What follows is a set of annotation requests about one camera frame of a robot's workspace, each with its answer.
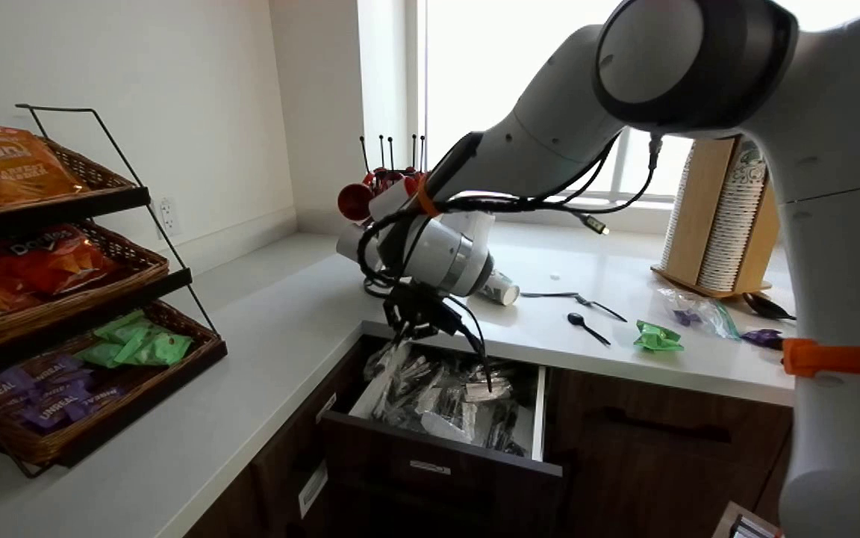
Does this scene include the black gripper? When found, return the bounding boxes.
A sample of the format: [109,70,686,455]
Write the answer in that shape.
[383,282,465,346]

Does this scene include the silver fork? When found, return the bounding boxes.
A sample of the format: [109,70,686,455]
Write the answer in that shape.
[520,288,629,325]

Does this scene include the pile of cutlery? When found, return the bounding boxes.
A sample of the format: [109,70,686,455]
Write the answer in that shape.
[350,340,538,460]

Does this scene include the white paper cup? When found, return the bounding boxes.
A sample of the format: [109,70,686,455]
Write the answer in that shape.
[472,265,521,309]

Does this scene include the white mug red inside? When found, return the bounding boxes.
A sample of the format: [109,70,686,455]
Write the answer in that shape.
[366,173,424,222]

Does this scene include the small black spoon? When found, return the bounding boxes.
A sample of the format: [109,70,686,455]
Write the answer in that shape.
[563,312,616,349]

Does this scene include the bright window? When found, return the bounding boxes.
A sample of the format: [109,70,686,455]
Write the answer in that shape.
[351,0,695,218]

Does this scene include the large wicker basket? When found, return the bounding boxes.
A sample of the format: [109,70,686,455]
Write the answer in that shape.
[0,295,230,478]

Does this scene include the clear plastic bag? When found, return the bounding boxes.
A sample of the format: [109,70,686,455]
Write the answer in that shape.
[662,291,739,340]

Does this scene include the wooden paper towel holder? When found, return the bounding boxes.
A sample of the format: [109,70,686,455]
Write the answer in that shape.
[650,132,783,301]

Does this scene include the green snack packets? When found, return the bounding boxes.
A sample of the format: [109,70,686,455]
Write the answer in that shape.
[74,309,197,372]

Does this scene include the medium wicker basket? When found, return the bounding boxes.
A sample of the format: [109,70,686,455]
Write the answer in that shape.
[0,222,195,363]

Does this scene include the white paper towel roll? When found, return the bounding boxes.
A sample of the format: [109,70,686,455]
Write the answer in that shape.
[695,138,769,295]

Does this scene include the purple headed black utensil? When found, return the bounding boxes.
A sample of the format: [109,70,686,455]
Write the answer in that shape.
[736,325,784,352]

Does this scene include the black serving spoon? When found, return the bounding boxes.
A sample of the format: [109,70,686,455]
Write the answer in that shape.
[739,291,799,322]

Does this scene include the small wicker basket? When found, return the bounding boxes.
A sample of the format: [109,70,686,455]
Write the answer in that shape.
[0,138,153,236]

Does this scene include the purple snack packets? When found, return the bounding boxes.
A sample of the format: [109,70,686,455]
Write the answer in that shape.
[0,355,126,433]

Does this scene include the red snack bags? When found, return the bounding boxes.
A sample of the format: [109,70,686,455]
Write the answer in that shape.
[0,225,120,325]

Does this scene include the orange chips bag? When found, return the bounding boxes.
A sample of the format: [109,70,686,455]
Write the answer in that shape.
[0,117,83,206]

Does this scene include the orange cable strap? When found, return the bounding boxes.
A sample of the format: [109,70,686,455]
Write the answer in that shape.
[408,177,441,222]
[778,334,860,383]

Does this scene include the black wire mug rack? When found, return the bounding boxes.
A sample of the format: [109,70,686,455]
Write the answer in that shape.
[356,132,429,301]

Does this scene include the black wire snack rack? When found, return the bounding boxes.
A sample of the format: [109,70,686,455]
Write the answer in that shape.
[0,101,230,482]

